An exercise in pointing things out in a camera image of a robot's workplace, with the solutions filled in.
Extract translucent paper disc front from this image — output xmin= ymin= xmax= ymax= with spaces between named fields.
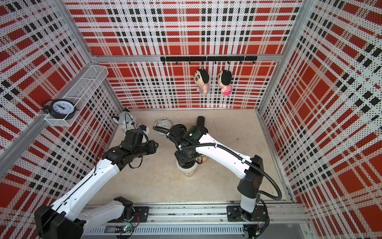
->
xmin=176 ymin=162 xmax=198 ymax=172

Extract paper cup red flowers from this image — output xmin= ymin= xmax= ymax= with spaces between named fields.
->
xmin=197 ymin=155 xmax=208 ymax=164

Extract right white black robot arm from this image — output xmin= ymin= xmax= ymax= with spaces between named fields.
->
xmin=165 ymin=124 xmax=282 ymax=222

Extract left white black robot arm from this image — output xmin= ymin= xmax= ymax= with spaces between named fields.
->
xmin=34 ymin=129 xmax=159 ymax=239

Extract black glasses case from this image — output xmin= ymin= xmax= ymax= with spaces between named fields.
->
xmin=197 ymin=116 xmax=205 ymax=128

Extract grey husky plush toy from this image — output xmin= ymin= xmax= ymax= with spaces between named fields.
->
xmin=112 ymin=108 xmax=138 ymax=133

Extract white twin-bell alarm clock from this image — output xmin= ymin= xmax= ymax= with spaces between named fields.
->
xmin=153 ymin=118 xmax=173 ymax=136

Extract hanging boy doll striped shirt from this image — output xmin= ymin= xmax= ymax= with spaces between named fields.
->
xmin=194 ymin=69 xmax=210 ymax=94

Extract hanging doll pink shirt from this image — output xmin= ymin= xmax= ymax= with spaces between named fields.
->
xmin=217 ymin=70 xmax=233 ymax=96

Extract black alarm clock on shelf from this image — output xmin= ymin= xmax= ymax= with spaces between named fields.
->
xmin=42 ymin=99 xmax=77 ymax=120

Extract white wire wall shelf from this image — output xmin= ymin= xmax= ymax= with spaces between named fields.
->
xmin=44 ymin=65 xmax=108 ymax=127

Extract green circuit board with wires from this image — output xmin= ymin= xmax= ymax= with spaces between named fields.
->
xmin=114 ymin=222 xmax=140 ymax=239

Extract black wall hook rail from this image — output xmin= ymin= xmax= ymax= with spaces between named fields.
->
xmin=160 ymin=56 xmax=258 ymax=63

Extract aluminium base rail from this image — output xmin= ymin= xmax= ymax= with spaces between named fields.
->
xmin=84 ymin=201 xmax=315 ymax=239

